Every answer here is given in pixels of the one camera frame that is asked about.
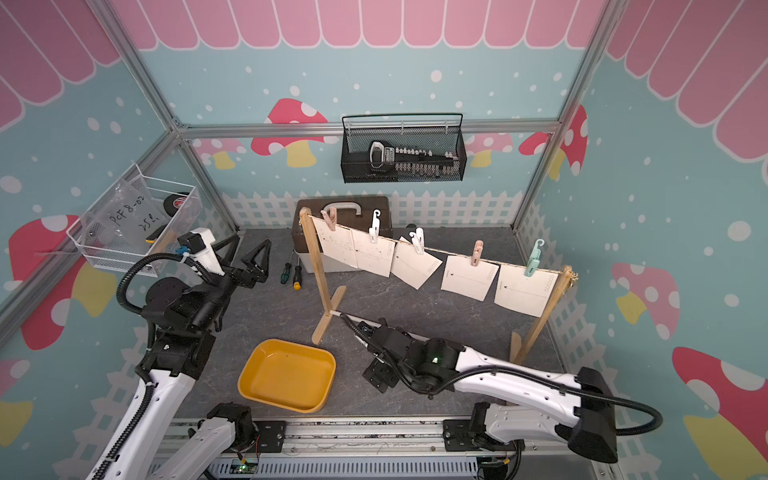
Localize green handled screwdriver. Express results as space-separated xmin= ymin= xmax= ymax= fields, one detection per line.
xmin=280 ymin=251 xmax=294 ymax=285

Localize yellow plastic tray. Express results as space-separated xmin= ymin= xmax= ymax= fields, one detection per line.
xmin=237 ymin=339 xmax=337 ymax=414

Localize wooden clothesline rack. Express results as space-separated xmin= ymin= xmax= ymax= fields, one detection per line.
xmin=298 ymin=207 xmax=578 ymax=364

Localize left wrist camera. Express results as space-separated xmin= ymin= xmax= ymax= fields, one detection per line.
xmin=177 ymin=228 xmax=224 ymax=275

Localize white clothespin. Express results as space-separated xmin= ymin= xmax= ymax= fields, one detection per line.
xmin=368 ymin=209 xmax=381 ymax=244
xmin=409 ymin=227 xmax=425 ymax=254

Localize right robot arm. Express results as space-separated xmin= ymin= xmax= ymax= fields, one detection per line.
xmin=337 ymin=313 xmax=663 ymax=464

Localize black wire mesh basket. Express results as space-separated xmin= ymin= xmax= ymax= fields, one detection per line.
xmin=340 ymin=112 xmax=467 ymax=183

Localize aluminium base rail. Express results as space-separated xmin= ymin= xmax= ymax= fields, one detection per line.
xmin=119 ymin=416 xmax=607 ymax=480

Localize yellow handled screwdriver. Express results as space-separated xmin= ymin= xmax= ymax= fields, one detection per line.
xmin=293 ymin=260 xmax=303 ymax=291

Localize postcard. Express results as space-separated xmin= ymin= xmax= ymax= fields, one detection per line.
xmin=391 ymin=237 xmax=443 ymax=290
xmin=352 ymin=230 xmax=396 ymax=277
xmin=441 ymin=256 xmax=499 ymax=301
xmin=312 ymin=217 xmax=358 ymax=268
xmin=494 ymin=265 xmax=559 ymax=317

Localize brown lidded storage box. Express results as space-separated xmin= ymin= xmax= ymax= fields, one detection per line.
xmin=292 ymin=196 xmax=395 ymax=277

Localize green clothespin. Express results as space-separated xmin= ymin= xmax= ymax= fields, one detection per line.
xmin=524 ymin=238 xmax=545 ymax=277

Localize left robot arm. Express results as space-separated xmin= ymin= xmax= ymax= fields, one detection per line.
xmin=88 ymin=228 xmax=272 ymax=479

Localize socket set in basket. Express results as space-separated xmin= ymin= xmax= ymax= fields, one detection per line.
xmin=368 ymin=141 xmax=462 ymax=179

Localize pink clothespin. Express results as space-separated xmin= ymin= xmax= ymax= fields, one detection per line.
xmin=321 ymin=205 xmax=338 ymax=231
xmin=470 ymin=240 xmax=484 ymax=267

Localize black tape roll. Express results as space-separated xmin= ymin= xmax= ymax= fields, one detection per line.
xmin=163 ymin=193 xmax=188 ymax=218

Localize white wire basket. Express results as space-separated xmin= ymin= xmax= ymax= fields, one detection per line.
xmin=66 ymin=164 xmax=203 ymax=272

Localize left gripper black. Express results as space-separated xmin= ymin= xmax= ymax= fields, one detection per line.
xmin=189 ymin=234 xmax=273 ymax=332

